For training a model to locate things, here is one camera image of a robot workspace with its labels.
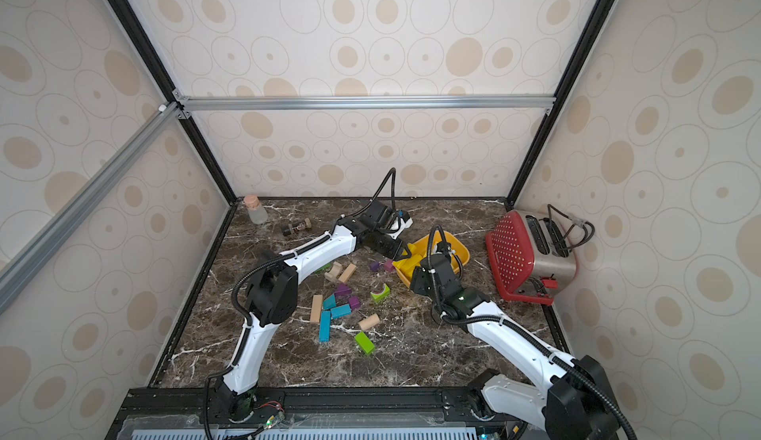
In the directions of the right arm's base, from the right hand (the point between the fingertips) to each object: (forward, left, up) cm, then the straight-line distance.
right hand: (433, 272), depth 84 cm
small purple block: (+8, +18, -11) cm, 23 cm away
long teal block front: (-12, +31, -12) cm, 36 cm away
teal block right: (-8, +27, -12) cm, 31 cm away
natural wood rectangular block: (+5, +27, -11) cm, 30 cm away
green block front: (-17, +19, -11) cm, 28 cm away
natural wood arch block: (+6, +31, -10) cm, 33 cm away
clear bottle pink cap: (+28, +64, -8) cm, 71 cm away
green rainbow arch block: (-3, +16, -11) cm, 19 cm away
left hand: (+7, +5, 0) cm, 9 cm away
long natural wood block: (-8, +34, -10) cm, 37 cm away
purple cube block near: (-5, +23, -10) cm, 26 cm away
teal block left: (-6, +31, -10) cm, 33 cm away
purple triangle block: (-1, +28, -11) cm, 30 cm away
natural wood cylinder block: (-11, +18, -11) cm, 24 cm away
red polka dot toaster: (+4, -27, +4) cm, 28 cm away
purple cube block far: (+9, +14, -10) cm, 19 cm away
